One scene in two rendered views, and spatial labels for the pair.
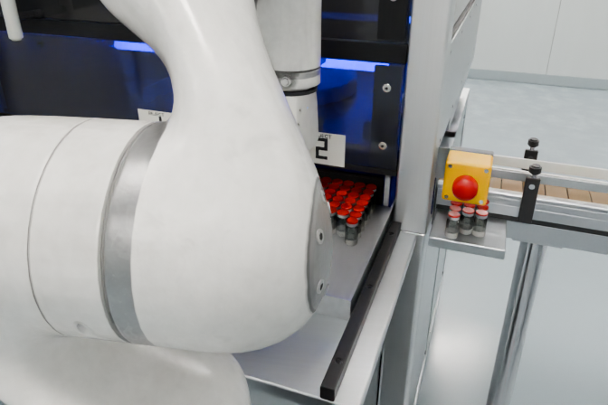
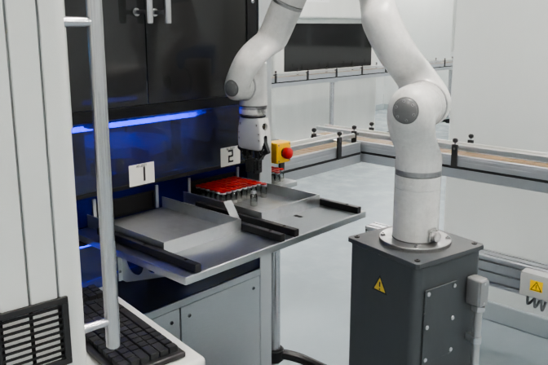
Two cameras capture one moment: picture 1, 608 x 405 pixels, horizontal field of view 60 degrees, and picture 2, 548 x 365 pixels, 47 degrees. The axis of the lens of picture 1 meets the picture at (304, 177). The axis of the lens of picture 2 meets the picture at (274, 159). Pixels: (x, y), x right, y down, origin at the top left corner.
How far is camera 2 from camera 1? 1.74 m
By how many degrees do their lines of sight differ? 65
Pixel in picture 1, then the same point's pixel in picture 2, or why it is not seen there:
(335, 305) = (315, 200)
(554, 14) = not seen: outside the picture
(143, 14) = (420, 60)
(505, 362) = (277, 263)
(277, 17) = (262, 81)
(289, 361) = (334, 215)
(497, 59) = not seen: outside the picture
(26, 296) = (441, 108)
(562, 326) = not seen: hidden behind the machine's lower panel
